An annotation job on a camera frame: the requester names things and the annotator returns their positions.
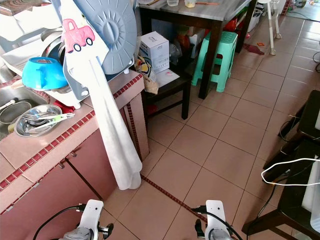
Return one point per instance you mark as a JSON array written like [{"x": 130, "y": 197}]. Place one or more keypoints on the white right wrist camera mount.
[{"x": 215, "y": 215}]

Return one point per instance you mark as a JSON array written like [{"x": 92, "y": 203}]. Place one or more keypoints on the dark wood table marble top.
[{"x": 210, "y": 60}]

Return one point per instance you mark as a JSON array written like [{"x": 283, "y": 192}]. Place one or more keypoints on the upright steel plate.
[{"x": 52, "y": 47}]

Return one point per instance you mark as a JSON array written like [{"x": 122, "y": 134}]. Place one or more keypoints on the dark wooden furniture frame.
[{"x": 295, "y": 205}]

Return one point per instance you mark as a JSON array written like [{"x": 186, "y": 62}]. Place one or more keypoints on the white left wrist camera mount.
[{"x": 93, "y": 215}]

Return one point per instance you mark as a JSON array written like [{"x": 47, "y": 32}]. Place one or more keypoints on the low dark wooden stool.
[{"x": 162, "y": 92}]

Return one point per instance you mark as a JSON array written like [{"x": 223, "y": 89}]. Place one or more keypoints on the white towel pink car print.
[{"x": 112, "y": 130}]

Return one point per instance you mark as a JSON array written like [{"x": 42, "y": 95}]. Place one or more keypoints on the shallow steel dish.
[{"x": 30, "y": 131}]

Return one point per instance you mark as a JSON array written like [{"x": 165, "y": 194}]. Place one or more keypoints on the white plastic dish rack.
[{"x": 60, "y": 96}]

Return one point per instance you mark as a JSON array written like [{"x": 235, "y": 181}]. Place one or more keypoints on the blue plastic bowl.
[{"x": 42, "y": 77}]

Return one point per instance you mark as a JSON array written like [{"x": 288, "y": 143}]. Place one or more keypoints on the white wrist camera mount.
[
  {"x": 93, "y": 215},
  {"x": 215, "y": 215}
]

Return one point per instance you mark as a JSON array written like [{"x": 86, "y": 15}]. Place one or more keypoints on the round steel strainer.
[{"x": 15, "y": 114}]

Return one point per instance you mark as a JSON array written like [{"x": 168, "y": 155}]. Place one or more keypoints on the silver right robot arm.
[{"x": 215, "y": 236}]

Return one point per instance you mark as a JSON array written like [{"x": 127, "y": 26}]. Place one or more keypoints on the white metal walker leg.
[{"x": 270, "y": 30}]

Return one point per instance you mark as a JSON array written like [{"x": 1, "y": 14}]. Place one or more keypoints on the green plastic stool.
[{"x": 227, "y": 42}]

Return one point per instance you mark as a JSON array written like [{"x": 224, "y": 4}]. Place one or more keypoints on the white paper sheet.
[{"x": 166, "y": 79}]

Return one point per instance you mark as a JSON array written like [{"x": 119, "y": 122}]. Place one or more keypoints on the white plastic ladle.
[{"x": 7, "y": 103}]

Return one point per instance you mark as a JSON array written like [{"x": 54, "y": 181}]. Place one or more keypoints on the grey ribbed plastic cover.
[{"x": 120, "y": 30}]

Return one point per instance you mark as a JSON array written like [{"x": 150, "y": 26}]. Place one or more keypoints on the white cardboard box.
[{"x": 154, "y": 50}]

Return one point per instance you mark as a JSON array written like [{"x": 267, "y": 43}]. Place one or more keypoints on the stainless steel sink basin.
[{"x": 25, "y": 97}]

